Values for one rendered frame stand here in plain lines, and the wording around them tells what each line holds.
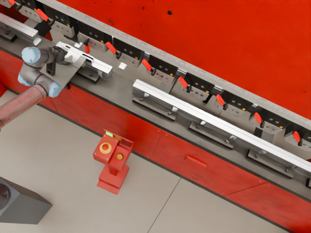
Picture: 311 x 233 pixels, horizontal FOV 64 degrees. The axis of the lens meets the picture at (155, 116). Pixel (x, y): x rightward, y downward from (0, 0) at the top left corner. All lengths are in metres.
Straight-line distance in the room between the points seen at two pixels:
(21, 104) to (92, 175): 1.29
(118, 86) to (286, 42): 1.06
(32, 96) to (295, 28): 1.07
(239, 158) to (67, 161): 1.50
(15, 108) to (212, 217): 1.86
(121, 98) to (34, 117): 1.22
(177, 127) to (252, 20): 0.86
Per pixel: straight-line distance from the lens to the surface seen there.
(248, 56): 1.04
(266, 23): 0.94
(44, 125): 2.58
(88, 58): 1.64
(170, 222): 2.35
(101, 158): 1.58
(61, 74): 1.60
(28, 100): 1.24
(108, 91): 1.65
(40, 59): 1.36
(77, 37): 1.54
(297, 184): 1.81
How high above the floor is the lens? 2.30
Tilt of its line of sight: 64 degrees down
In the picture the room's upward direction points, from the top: 18 degrees clockwise
